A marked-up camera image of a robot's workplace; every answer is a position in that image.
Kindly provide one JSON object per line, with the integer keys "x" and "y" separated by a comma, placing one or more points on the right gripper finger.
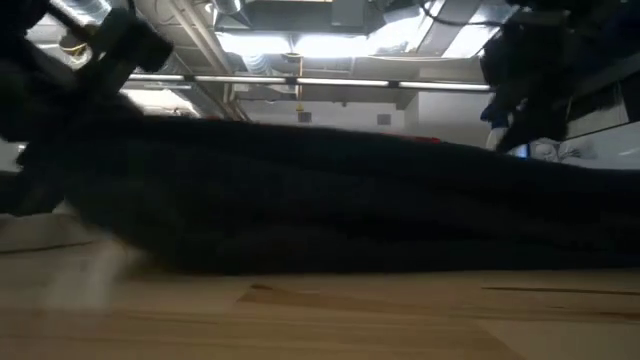
{"x": 515, "y": 137}

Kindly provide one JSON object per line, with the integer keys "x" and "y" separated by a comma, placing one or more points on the dark denim jeans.
{"x": 320, "y": 200}

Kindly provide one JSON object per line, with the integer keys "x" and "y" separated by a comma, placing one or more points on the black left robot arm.
{"x": 135, "y": 42}

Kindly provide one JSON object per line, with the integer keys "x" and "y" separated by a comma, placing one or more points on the ceiling light tube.
{"x": 440, "y": 86}
{"x": 235, "y": 79}

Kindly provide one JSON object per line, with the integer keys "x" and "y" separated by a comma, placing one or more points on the white Houston tote bag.
{"x": 30, "y": 232}

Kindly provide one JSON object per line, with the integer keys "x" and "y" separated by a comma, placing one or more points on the black ceiling camera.
{"x": 75, "y": 50}

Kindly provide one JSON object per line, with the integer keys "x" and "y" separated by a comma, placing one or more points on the silver ceiling duct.
{"x": 92, "y": 10}

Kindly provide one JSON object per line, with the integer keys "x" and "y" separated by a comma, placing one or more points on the small grey wall box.
{"x": 384, "y": 119}
{"x": 304, "y": 117}

